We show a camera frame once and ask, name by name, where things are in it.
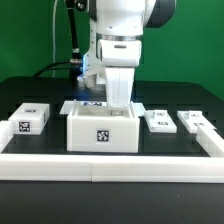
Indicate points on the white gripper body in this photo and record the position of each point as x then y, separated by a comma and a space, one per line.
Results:
119, 60

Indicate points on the white base marker sheet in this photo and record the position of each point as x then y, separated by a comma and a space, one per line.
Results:
67, 106

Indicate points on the white obstacle fence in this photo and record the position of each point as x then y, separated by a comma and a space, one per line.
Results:
111, 168
211, 142
6, 134

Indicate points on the white obstacle fence right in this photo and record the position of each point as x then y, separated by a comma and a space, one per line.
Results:
211, 142

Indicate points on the white obstacle fence front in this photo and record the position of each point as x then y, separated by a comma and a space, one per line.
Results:
111, 168

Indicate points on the white cabinet body box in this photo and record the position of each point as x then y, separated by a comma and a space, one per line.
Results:
93, 128

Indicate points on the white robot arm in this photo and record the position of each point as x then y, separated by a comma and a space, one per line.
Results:
116, 28

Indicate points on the white cabinet top block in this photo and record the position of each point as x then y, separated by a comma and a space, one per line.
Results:
30, 118

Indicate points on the white obstacle fence left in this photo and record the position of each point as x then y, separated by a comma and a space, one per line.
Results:
6, 134

